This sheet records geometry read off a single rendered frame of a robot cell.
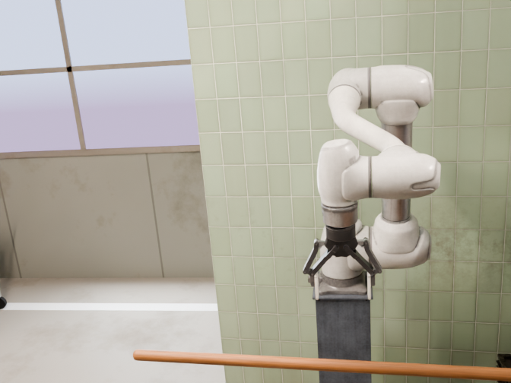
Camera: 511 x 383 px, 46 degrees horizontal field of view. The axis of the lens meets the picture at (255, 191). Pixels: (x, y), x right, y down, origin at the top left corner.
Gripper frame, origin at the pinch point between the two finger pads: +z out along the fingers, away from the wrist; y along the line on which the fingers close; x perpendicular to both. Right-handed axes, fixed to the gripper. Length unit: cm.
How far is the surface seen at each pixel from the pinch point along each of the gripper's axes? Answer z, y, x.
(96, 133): 18, 178, -264
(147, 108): 2, 137, -264
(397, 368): 11.5, -12.7, 16.1
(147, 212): 81, 149, -265
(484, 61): -42, -55, -105
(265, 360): 11.5, 19.8, 13.7
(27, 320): 134, 224, -200
